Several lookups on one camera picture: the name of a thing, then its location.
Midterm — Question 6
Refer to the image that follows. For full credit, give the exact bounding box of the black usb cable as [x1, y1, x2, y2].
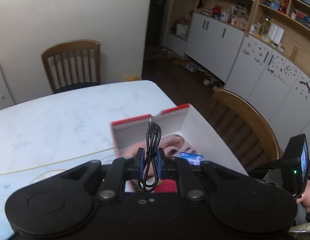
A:
[139, 115, 163, 193]

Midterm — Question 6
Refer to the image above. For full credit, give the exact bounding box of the pink fleece vest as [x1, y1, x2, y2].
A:
[116, 134, 196, 193]

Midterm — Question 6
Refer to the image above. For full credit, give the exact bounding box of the pink fluffy plush toy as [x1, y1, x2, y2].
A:
[154, 179, 177, 193]

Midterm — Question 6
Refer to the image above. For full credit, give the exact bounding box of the white cardboard box red rim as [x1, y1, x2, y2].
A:
[111, 104, 247, 175]

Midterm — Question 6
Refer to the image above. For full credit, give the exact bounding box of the wooden chair far side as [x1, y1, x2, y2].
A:
[41, 40, 101, 94]

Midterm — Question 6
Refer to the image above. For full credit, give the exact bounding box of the orange slippers pair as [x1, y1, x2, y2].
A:
[174, 58, 187, 67]

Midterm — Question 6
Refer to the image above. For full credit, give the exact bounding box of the wooden chair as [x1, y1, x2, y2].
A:
[41, 40, 101, 94]
[207, 89, 282, 171]

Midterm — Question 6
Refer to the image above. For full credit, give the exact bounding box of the white sneakers pair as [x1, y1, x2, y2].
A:
[185, 62, 198, 73]

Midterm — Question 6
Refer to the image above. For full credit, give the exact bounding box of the white tall cabinet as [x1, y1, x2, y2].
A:
[179, 13, 310, 154]

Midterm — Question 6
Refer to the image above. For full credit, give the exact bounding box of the blue card pack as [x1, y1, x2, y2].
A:
[179, 152, 204, 166]

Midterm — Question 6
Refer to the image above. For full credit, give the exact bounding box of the wooden chair near right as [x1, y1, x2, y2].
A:
[207, 89, 282, 171]

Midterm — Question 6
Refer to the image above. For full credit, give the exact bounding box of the person's right hand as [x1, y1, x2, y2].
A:
[296, 180, 310, 214]

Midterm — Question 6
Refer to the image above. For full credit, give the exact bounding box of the wooden wall shelf unit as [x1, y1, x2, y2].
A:
[171, 0, 310, 80]

